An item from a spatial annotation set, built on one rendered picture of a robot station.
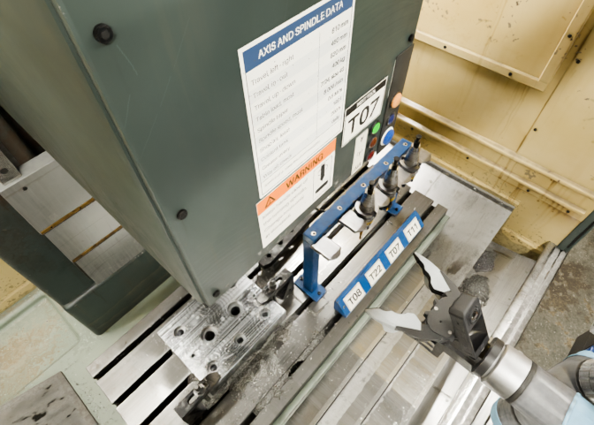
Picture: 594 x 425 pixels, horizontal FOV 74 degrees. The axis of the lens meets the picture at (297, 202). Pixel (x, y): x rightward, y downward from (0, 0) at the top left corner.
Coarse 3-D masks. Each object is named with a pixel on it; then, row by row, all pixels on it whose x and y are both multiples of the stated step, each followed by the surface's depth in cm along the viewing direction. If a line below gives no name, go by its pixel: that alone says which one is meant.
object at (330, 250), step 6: (318, 240) 102; (324, 240) 102; (330, 240) 102; (312, 246) 101; (318, 246) 101; (324, 246) 101; (330, 246) 101; (336, 246) 101; (318, 252) 100; (324, 252) 100; (330, 252) 100; (336, 252) 100; (324, 258) 99; (330, 258) 99; (336, 258) 99
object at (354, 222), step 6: (348, 210) 107; (342, 216) 106; (348, 216) 106; (354, 216) 106; (360, 216) 106; (342, 222) 105; (348, 222) 105; (354, 222) 105; (360, 222) 105; (366, 222) 105; (348, 228) 105; (354, 228) 104; (360, 228) 104
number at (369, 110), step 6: (378, 96) 58; (372, 102) 58; (378, 102) 59; (366, 108) 57; (372, 108) 59; (378, 108) 60; (360, 114) 57; (366, 114) 58; (372, 114) 60; (360, 120) 58; (366, 120) 59; (360, 126) 59
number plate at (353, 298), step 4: (356, 284) 122; (356, 288) 122; (360, 288) 123; (348, 292) 121; (352, 292) 121; (356, 292) 122; (360, 292) 123; (364, 292) 124; (348, 296) 121; (352, 296) 121; (356, 296) 122; (360, 296) 123; (344, 300) 120; (348, 300) 121; (352, 300) 121; (356, 300) 122; (348, 304) 121; (352, 304) 121; (356, 304) 122; (348, 308) 121; (352, 308) 121
